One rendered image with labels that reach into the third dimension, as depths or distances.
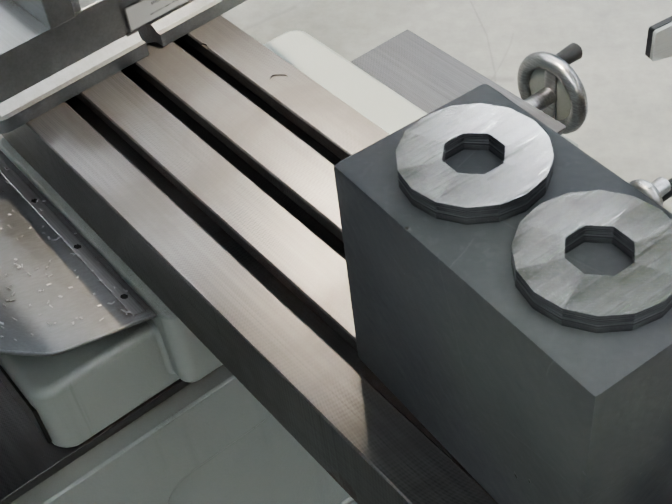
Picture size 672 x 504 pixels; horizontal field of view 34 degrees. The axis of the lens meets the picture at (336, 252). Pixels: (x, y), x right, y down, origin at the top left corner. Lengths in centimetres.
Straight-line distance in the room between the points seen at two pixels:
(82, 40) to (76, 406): 34
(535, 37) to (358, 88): 156
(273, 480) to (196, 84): 47
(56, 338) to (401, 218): 40
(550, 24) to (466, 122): 212
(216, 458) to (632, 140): 150
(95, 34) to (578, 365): 66
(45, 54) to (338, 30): 178
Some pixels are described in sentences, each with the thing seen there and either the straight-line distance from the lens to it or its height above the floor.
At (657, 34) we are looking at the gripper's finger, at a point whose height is 121.
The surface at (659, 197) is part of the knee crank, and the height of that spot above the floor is 56.
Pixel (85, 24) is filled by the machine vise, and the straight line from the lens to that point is 106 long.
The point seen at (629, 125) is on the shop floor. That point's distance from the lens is 248.
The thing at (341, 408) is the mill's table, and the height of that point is 97.
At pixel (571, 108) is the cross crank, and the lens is 145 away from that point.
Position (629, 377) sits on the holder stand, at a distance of 55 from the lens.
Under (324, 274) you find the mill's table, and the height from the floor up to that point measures 97.
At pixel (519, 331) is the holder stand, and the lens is 56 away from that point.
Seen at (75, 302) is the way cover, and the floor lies 90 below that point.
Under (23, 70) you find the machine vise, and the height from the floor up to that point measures 101.
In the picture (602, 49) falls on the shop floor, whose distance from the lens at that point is 269.
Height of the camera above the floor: 158
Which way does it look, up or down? 46 degrees down
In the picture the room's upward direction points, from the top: 8 degrees counter-clockwise
